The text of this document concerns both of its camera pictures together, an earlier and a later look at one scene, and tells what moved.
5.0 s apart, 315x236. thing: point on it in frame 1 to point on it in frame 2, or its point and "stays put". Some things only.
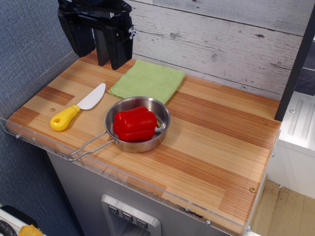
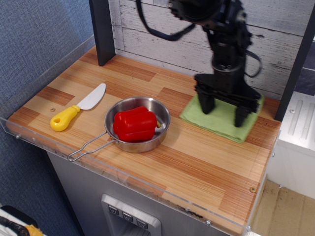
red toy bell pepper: x=136 y=124 stays put
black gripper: x=114 y=14 to x=230 y=85
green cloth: x=144 y=79 to x=221 y=122
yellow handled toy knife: x=62 y=120 stays put
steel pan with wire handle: x=155 y=106 stays put
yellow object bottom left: x=30 y=230 stays put
